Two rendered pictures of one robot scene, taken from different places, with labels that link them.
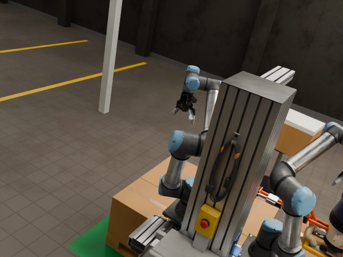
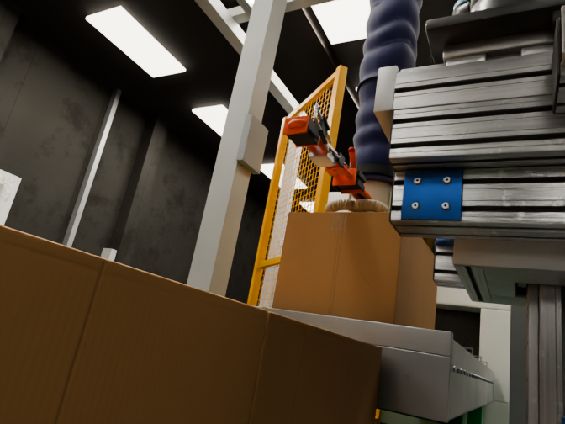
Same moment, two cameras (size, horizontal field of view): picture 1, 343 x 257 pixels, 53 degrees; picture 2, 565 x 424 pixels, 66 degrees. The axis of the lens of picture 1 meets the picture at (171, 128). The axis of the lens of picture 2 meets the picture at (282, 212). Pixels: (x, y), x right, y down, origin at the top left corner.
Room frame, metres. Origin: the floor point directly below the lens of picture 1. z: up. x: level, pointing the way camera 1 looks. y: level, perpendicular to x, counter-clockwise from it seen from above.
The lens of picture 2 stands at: (1.96, 0.43, 0.50)
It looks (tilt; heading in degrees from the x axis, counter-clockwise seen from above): 17 degrees up; 274
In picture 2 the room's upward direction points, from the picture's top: 10 degrees clockwise
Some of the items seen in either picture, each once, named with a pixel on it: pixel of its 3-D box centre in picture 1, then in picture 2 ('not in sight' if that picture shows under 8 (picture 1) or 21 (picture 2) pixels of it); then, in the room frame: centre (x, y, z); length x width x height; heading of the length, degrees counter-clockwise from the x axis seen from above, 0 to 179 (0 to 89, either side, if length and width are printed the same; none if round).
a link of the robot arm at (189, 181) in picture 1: (191, 190); not in sight; (1.68, -0.20, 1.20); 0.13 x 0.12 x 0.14; 94
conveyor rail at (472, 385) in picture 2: not in sight; (477, 384); (1.07, -1.78, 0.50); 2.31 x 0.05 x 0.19; 64
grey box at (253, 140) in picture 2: not in sight; (253, 144); (2.37, -1.94, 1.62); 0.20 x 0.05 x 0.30; 64
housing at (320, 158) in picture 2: (272, 199); (323, 155); (1.95, -0.79, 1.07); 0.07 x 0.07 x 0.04; 62
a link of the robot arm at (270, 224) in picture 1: (271, 232); not in sight; (1.46, -0.65, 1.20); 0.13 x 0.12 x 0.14; 34
